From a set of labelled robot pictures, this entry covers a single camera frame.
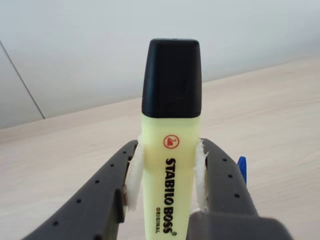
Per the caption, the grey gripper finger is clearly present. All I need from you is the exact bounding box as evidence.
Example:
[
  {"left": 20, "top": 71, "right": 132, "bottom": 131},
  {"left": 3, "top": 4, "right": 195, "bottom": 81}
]
[
  {"left": 21, "top": 136, "right": 145, "bottom": 240},
  {"left": 187, "top": 137, "right": 295, "bottom": 240}
]

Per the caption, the blue ballpoint pen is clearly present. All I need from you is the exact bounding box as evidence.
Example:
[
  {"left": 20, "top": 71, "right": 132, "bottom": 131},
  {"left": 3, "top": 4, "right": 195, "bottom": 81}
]
[{"left": 236, "top": 155, "right": 249, "bottom": 187}]

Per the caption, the yellow highlighter with black cap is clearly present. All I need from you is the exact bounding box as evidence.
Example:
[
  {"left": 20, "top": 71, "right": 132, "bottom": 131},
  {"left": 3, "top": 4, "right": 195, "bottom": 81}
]
[{"left": 141, "top": 38, "right": 203, "bottom": 240}]

